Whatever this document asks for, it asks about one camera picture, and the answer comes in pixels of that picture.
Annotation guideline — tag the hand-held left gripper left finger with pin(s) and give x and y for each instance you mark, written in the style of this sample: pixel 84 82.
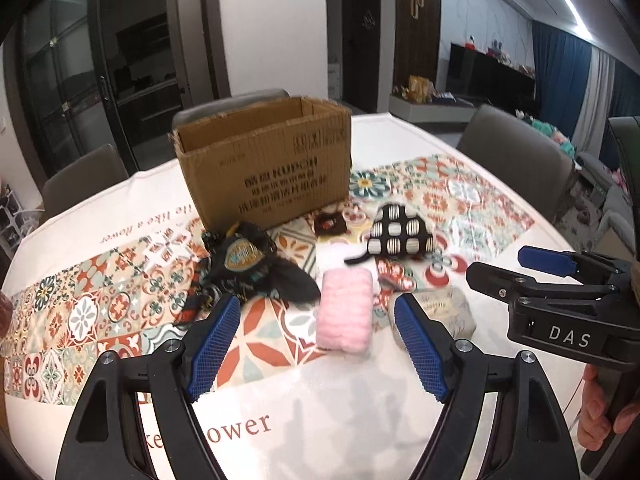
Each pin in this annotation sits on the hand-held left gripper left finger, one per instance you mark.
pixel 215 350

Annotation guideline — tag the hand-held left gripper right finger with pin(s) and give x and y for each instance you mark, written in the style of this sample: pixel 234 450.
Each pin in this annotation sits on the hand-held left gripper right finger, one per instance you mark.
pixel 420 355

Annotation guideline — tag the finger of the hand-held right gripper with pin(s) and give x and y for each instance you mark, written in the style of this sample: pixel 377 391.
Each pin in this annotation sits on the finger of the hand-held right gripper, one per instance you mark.
pixel 495 282
pixel 542 258

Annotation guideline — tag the black white checked pouch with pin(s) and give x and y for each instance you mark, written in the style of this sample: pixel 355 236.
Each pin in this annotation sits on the black white checked pouch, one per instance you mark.
pixel 400 232

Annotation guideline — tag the brown scrunchie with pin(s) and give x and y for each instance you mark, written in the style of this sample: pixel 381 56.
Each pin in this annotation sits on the brown scrunchie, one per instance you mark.
pixel 328 223

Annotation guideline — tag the brown cardboard box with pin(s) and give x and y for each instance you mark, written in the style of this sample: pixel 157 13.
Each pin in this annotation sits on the brown cardboard box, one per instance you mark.
pixel 270 180

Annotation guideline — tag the person's right hand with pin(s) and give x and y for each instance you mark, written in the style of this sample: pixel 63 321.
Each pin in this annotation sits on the person's right hand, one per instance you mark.
pixel 592 405

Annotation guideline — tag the beige grey folded cloth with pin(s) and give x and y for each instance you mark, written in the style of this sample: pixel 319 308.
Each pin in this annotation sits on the beige grey folded cloth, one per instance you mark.
pixel 450 310

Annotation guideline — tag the orange patterned fabric piece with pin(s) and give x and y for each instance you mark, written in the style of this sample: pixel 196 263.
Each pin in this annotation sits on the orange patterned fabric piece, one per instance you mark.
pixel 396 275

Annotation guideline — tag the grey sofa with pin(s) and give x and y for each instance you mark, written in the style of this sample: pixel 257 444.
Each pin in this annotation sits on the grey sofa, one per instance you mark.
pixel 600 195

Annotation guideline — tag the pink fluffy towel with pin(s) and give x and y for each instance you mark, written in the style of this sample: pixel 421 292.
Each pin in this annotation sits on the pink fluffy towel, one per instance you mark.
pixel 345 310

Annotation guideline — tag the black patterned scarf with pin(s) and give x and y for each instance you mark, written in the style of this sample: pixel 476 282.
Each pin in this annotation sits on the black patterned scarf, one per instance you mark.
pixel 245 265

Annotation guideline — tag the grey dining chair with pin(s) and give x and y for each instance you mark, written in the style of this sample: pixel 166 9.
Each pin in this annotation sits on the grey dining chair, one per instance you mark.
pixel 85 180
pixel 225 102
pixel 515 155

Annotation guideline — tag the teal plush toys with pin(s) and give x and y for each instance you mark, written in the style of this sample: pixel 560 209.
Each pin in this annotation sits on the teal plush toys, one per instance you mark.
pixel 550 135

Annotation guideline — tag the white folded cloth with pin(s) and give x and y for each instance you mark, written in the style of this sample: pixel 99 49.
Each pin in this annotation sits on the white folded cloth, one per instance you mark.
pixel 340 257

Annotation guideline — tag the blue curtain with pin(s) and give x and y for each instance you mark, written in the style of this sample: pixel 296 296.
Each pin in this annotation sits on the blue curtain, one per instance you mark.
pixel 560 75

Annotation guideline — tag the white low tv cabinet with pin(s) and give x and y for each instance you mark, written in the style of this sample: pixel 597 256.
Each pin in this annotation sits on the white low tv cabinet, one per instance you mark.
pixel 430 110

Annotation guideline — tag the black television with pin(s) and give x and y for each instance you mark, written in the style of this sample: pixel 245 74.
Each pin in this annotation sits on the black television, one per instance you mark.
pixel 490 72

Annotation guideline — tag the yellow bag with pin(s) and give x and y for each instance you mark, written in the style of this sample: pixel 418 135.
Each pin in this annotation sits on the yellow bag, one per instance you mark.
pixel 419 87

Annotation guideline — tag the white storage rack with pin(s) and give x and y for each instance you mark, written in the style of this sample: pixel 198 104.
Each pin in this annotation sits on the white storage rack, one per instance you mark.
pixel 15 215

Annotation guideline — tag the ceiling light strip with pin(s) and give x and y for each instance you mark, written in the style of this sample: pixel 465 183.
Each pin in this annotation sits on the ceiling light strip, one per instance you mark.
pixel 567 0

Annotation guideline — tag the dark room door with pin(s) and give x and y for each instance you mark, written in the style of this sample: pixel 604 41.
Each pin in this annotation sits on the dark room door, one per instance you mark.
pixel 367 40

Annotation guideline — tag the glass sliding door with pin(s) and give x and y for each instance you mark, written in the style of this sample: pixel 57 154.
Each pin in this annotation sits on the glass sliding door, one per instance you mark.
pixel 100 60

